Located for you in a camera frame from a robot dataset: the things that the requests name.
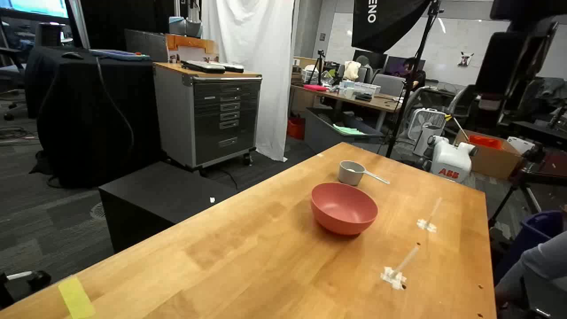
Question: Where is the grey measuring cup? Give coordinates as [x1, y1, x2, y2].
[337, 159, 392, 187]

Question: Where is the pink bowl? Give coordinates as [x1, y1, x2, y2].
[311, 180, 380, 239]

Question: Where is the red floor canister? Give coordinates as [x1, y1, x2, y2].
[288, 111, 309, 141]

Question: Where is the grey drawer cabinet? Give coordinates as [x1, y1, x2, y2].
[153, 60, 265, 171]

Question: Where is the cluttered wooden desk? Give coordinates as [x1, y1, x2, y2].
[297, 79, 405, 136]

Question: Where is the white curtain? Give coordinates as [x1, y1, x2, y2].
[201, 0, 297, 162]

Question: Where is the black keyboard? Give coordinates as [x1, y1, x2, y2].
[180, 56, 229, 74]

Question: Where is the low black platform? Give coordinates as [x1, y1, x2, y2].
[98, 159, 288, 253]

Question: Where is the white fan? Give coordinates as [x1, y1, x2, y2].
[406, 106, 449, 157]

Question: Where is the orange cardboard box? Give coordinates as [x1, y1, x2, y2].
[164, 31, 222, 63]

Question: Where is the purple screen laptop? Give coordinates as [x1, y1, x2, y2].
[382, 54, 428, 79]

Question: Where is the black light stand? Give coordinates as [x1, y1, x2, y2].
[385, 0, 445, 159]

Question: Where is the white ABB machine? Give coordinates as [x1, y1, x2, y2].
[430, 134, 477, 184]

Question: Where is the black softbox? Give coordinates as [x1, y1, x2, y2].
[352, 0, 435, 54]

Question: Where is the open brown cardboard box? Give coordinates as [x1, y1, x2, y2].
[453, 129, 525, 182]

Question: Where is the black draped table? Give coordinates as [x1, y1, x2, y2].
[26, 44, 166, 189]

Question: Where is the black folding chair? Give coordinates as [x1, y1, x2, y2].
[470, 15, 567, 134]

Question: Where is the yellow tape strip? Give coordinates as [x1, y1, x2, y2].
[57, 274, 98, 319]

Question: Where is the blue bin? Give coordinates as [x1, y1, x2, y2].
[502, 208, 567, 279]

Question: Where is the black cylinder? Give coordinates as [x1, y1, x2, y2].
[38, 21, 65, 47]

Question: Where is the black wheeled base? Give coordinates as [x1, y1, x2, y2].
[0, 269, 54, 310]

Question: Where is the grey hanging cable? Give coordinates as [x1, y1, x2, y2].
[93, 53, 139, 155]

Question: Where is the bright wall screen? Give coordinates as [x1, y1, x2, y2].
[0, 0, 73, 24]

